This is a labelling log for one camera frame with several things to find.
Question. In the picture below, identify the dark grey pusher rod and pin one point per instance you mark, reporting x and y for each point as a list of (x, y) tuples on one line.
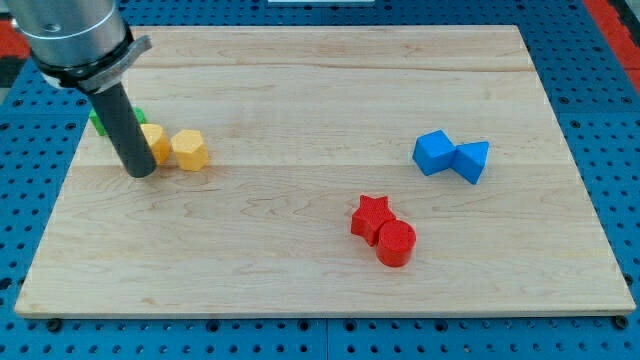
[(119, 120)]

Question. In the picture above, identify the green star block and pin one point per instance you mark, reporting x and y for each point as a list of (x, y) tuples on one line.
[(97, 123)]

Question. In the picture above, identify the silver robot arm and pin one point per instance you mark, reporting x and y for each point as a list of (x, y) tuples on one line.
[(88, 46)]

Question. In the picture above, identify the green circle block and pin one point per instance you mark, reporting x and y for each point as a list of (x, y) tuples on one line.
[(140, 115)]

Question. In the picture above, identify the red star block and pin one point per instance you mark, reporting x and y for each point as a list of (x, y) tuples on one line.
[(371, 214)]

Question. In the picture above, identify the yellow pentagon block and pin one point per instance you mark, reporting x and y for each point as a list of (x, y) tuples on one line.
[(158, 141)]

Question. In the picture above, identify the yellow hexagon block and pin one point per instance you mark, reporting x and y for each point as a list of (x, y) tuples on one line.
[(190, 150)]

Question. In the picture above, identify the light wooden board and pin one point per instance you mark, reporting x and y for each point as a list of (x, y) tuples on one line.
[(299, 123)]

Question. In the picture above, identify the red cylinder block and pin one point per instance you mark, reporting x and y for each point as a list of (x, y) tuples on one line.
[(396, 242)]

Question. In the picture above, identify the blue cube block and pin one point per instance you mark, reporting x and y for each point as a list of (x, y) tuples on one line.
[(433, 152)]

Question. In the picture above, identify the blue triangle block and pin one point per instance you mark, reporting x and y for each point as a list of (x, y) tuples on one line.
[(470, 160)]

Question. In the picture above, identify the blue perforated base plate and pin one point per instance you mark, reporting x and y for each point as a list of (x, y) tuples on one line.
[(592, 94)]

